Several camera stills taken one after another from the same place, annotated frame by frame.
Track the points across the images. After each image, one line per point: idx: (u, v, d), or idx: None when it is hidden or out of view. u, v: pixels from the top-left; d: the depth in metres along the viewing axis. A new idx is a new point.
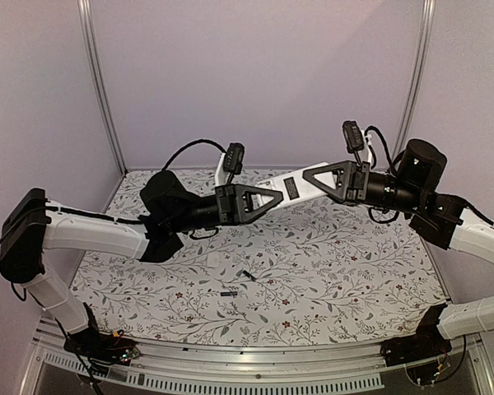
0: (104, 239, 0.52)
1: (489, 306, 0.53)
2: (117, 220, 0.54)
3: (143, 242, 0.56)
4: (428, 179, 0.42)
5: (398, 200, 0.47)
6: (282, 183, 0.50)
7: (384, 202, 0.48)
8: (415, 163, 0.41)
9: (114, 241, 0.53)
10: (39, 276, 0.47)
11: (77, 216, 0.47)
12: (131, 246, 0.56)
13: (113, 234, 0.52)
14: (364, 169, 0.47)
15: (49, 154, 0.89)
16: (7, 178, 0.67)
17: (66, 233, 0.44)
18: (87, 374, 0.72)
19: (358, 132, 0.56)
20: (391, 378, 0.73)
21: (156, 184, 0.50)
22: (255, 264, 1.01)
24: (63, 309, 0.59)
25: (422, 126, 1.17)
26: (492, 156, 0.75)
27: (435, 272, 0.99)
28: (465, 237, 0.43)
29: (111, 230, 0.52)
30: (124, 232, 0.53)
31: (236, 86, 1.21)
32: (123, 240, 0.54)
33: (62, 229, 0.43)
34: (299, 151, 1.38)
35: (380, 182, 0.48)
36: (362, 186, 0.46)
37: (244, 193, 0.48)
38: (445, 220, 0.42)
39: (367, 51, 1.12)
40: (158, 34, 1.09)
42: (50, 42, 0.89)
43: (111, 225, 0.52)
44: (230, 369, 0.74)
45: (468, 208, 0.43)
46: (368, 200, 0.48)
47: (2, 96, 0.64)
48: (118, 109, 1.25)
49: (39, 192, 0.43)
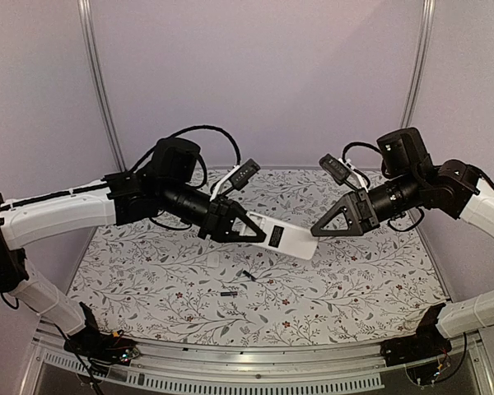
0: (72, 216, 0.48)
1: (486, 302, 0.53)
2: (73, 192, 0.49)
3: (109, 206, 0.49)
4: (412, 155, 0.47)
5: (407, 198, 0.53)
6: (271, 228, 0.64)
7: (397, 207, 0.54)
8: (389, 149, 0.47)
9: (82, 213, 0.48)
10: (25, 282, 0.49)
11: (33, 205, 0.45)
12: (100, 214, 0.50)
13: (75, 207, 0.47)
14: (362, 196, 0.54)
15: (48, 152, 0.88)
16: (6, 178, 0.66)
17: (28, 226, 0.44)
18: (87, 373, 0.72)
19: (337, 163, 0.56)
20: (391, 378, 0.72)
21: (182, 143, 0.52)
22: (255, 264, 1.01)
24: (57, 309, 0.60)
25: (424, 125, 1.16)
26: (491, 155, 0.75)
27: (435, 272, 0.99)
28: (477, 207, 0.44)
29: (71, 202, 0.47)
30: (82, 202, 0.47)
31: (236, 85, 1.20)
32: (89, 211, 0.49)
33: (20, 223, 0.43)
34: (299, 151, 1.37)
35: (383, 197, 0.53)
36: (370, 213, 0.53)
37: (232, 217, 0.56)
38: (461, 188, 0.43)
39: (368, 50, 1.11)
40: (158, 34, 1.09)
42: (50, 41, 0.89)
43: (68, 197, 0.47)
44: (230, 369, 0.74)
45: (483, 183, 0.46)
46: (382, 216, 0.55)
47: (2, 95, 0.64)
48: (118, 108, 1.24)
49: None
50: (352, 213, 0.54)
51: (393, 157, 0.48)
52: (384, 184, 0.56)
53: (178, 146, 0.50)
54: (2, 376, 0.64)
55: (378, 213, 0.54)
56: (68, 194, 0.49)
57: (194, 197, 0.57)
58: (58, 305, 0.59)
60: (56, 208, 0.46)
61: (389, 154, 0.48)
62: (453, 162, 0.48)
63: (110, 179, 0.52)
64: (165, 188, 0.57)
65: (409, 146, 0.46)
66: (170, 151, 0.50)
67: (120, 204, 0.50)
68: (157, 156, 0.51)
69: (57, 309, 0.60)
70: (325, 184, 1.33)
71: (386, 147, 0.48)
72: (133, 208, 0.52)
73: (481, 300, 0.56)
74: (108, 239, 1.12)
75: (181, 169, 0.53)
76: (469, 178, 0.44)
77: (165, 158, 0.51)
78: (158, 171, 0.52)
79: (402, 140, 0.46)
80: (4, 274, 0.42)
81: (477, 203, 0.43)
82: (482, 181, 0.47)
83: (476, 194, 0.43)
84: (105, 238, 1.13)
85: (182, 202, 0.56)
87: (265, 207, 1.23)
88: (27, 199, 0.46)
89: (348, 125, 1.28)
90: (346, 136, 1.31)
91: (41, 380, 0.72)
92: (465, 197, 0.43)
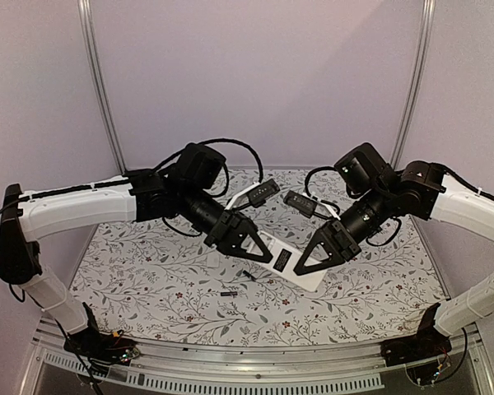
0: (93, 211, 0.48)
1: (477, 294, 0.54)
2: (95, 188, 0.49)
3: (128, 202, 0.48)
4: (368, 169, 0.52)
5: (379, 213, 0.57)
6: (277, 252, 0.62)
7: (371, 224, 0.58)
8: (346, 171, 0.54)
9: (104, 208, 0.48)
10: (37, 277, 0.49)
11: (53, 198, 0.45)
12: (121, 210, 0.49)
13: (95, 202, 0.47)
14: (336, 226, 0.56)
15: (48, 153, 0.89)
16: (5, 178, 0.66)
17: (46, 219, 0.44)
18: (87, 374, 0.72)
19: (302, 197, 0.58)
20: (391, 378, 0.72)
21: (209, 150, 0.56)
22: (255, 265, 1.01)
24: (64, 309, 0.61)
25: (424, 125, 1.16)
26: (491, 155, 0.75)
27: (435, 272, 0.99)
28: (446, 204, 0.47)
29: (91, 197, 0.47)
30: (103, 197, 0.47)
31: (236, 86, 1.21)
32: (109, 206, 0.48)
33: (39, 216, 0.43)
34: (299, 151, 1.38)
35: (356, 221, 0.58)
36: (349, 241, 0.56)
37: (241, 231, 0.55)
38: (426, 190, 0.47)
39: (367, 51, 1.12)
40: (158, 34, 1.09)
42: (51, 42, 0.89)
43: (90, 192, 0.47)
44: (230, 368, 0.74)
45: (447, 179, 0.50)
46: (359, 237, 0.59)
47: (2, 96, 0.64)
48: (118, 108, 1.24)
49: (16, 191, 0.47)
50: (328, 245, 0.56)
51: (353, 177, 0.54)
52: (352, 206, 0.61)
53: (207, 152, 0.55)
54: (2, 375, 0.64)
55: (354, 234, 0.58)
56: (90, 188, 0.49)
57: (208, 206, 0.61)
58: (64, 306, 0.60)
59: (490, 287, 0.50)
60: (76, 202, 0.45)
61: (347, 174, 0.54)
62: (416, 164, 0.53)
63: (132, 176, 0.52)
64: (184, 193, 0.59)
65: (363, 161, 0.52)
66: (200, 155, 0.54)
67: (142, 200, 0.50)
68: (187, 160, 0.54)
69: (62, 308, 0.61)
70: (325, 184, 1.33)
71: (343, 169, 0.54)
72: (155, 205, 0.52)
73: (473, 293, 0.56)
74: (108, 239, 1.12)
75: (207, 174, 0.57)
76: (433, 177, 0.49)
77: (194, 160, 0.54)
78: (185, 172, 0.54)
79: (355, 159, 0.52)
80: (16, 267, 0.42)
81: (447, 200, 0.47)
82: (448, 178, 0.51)
83: (443, 192, 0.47)
84: (106, 238, 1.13)
85: (196, 207, 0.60)
87: (265, 207, 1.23)
88: (46, 192, 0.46)
89: (347, 125, 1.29)
90: (346, 136, 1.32)
91: (40, 380, 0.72)
92: (432, 198, 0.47)
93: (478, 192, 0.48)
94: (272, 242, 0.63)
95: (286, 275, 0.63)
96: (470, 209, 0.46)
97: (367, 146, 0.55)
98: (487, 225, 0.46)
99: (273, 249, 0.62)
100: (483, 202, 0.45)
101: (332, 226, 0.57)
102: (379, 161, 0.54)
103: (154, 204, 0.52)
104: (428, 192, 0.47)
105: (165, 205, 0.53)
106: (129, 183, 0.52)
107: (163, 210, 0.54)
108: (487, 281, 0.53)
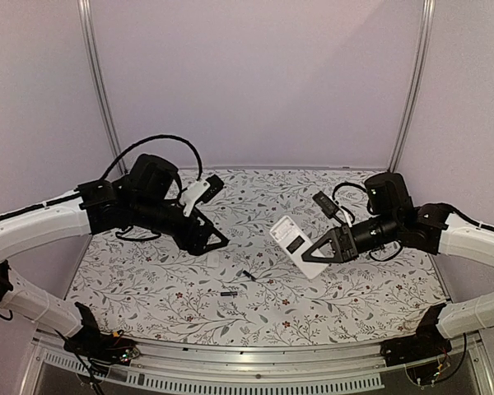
0: (47, 229, 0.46)
1: (488, 304, 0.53)
2: (47, 206, 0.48)
3: (81, 215, 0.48)
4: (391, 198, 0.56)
5: (387, 234, 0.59)
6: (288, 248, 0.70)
7: (378, 241, 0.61)
8: (373, 192, 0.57)
9: (58, 225, 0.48)
10: (10, 294, 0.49)
11: (7, 220, 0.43)
12: (75, 223, 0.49)
13: (50, 219, 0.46)
14: (344, 230, 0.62)
15: (48, 153, 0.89)
16: (6, 177, 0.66)
17: (6, 242, 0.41)
18: (87, 374, 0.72)
19: (326, 200, 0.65)
20: (391, 378, 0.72)
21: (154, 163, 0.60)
22: (255, 264, 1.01)
24: (49, 315, 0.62)
25: (423, 125, 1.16)
26: (491, 155, 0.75)
27: (435, 272, 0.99)
28: (450, 240, 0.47)
29: (45, 216, 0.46)
30: (57, 213, 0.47)
31: (235, 86, 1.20)
32: (63, 222, 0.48)
33: None
34: (299, 150, 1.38)
35: (365, 231, 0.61)
36: (350, 243, 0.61)
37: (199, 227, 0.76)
38: (431, 228, 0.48)
39: (367, 50, 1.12)
40: (157, 34, 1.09)
42: (50, 42, 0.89)
43: (43, 211, 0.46)
44: (230, 368, 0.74)
45: (453, 215, 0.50)
46: (361, 248, 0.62)
47: (2, 97, 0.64)
48: (118, 109, 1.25)
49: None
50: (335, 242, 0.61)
51: (377, 198, 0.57)
52: (369, 220, 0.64)
53: (159, 164, 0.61)
54: (1, 377, 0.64)
55: (360, 243, 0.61)
56: (42, 207, 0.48)
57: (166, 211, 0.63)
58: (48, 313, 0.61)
59: None
60: (33, 222, 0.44)
61: (375, 195, 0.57)
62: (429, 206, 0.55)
63: (82, 188, 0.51)
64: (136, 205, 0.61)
65: (391, 190, 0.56)
66: (151, 166, 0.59)
67: (94, 212, 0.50)
68: (142, 170, 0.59)
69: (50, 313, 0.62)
70: (325, 184, 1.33)
71: (372, 190, 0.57)
72: (108, 217, 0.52)
73: (482, 302, 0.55)
74: (108, 239, 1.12)
75: (159, 185, 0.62)
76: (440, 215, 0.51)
77: (146, 170, 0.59)
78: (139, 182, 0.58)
79: (384, 183, 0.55)
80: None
81: (450, 237, 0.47)
82: (453, 214, 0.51)
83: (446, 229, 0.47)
84: (105, 238, 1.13)
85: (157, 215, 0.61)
87: (265, 207, 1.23)
88: (2, 216, 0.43)
89: (347, 125, 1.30)
90: (345, 135, 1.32)
91: (40, 380, 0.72)
92: (437, 235, 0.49)
93: (479, 225, 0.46)
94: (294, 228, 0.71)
95: (295, 259, 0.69)
96: (473, 242, 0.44)
97: (399, 178, 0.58)
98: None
99: (293, 233, 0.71)
100: (485, 233, 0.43)
101: (341, 227, 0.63)
102: (404, 193, 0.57)
103: (107, 216, 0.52)
104: (431, 230, 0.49)
105: (118, 216, 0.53)
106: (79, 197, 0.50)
107: (117, 222, 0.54)
108: None
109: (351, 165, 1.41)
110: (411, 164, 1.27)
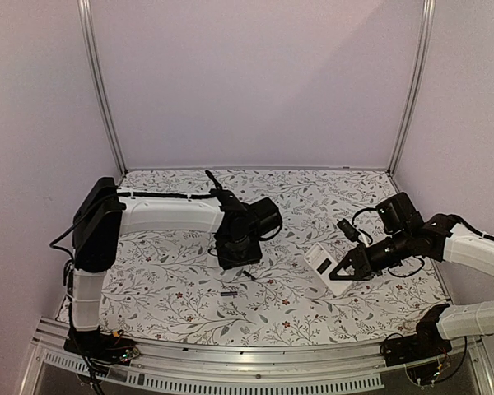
0: (185, 215, 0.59)
1: (489, 310, 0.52)
2: (190, 198, 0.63)
3: (218, 216, 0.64)
4: (395, 215, 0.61)
5: (400, 250, 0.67)
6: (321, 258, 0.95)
7: (389, 258, 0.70)
8: (381, 210, 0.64)
9: (193, 216, 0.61)
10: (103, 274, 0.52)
11: (150, 199, 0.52)
12: (210, 220, 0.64)
13: (193, 210, 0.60)
14: (360, 250, 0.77)
15: (49, 155, 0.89)
16: (6, 178, 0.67)
17: (142, 215, 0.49)
18: (88, 374, 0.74)
19: (347, 225, 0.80)
20: (391, 378, 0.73)
21: (269, 205, 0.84)
22: (255, 264, 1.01)
24: (85, 310, 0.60)
25: (422, 126, 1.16)
26: (491, 155, 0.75)
27: (435, 271, 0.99)
28: (454, 248, 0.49)
29: (189, 206, 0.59)
30: (200, 207, 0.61)
31: (235, 86, 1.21)
32: (202, 215, 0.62)
33: (139, 211, 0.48)
34: (298, 151, 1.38)
35: (378, 250, 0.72)
36: (364, 262, 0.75)
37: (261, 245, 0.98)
38: (435, 234, 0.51)
39: (366, 52, 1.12)
40: (158, 35, 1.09)
42: (53, 44, 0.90)
43: (187, 202, 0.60)
44: (230, 369, 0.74)
45: (459, 225, 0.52)
46: (374, 267, 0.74)
47: (2, 98, 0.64)
48: (118, 109, 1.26)
49: (109, 182, 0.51)
50: (355, 259, 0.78)
51: (387, 218, 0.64)
52: (385, 239, 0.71)
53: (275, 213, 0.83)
54: (0, 378, 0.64)
55: (375, 262, 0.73)
56: (186, 198, 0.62)
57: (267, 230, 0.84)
58: (91, 303, 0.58)
59: None
60: (178, 207, 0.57)
61: (384, 216, 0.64)
62: (440, 216, 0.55)
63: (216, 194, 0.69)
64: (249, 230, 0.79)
65: (396, 205, 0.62)
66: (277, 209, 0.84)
67: (227, 216, 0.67)
68: (264, 206, 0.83)
69: (86, 308, 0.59)
70: (325, 184, 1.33)
71: (380, 210, 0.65)
72: (235, 222, 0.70)
73: (482, 308, 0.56)
74: None
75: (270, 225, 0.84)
76: (446, 225, 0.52)
77: (264, 204, 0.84)
78: (262, 216, 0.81)
79: (390, 203, 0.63)
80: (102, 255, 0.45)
81: (454, 245, 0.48)
82: (458, 224, 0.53)
83: (449, 236, 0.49)
84: None
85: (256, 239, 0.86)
87: None
88: (144, 193, 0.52)
89: (347, 126, 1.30)
90: (344, 136, 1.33)
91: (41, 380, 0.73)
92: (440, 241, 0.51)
93: (482, 234, 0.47)
94: (322, 253, 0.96)
95: (323, 277, 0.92)
96: (474, 249, 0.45)
97: (401, 194, 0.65)
98: (489, 263, 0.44)
99: (322, 257, 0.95)
100: (486, 243, 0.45)
101: (357, 246, 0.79)
102: (411, 207, 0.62)
103: (235, 221, 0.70)
104: (436, 237, 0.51)
105: (243, 224, 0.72)
106: (214, 198, 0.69)
107: (236, 230, 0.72)
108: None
109: (351, 164, 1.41)
110: (410, 164, 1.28)
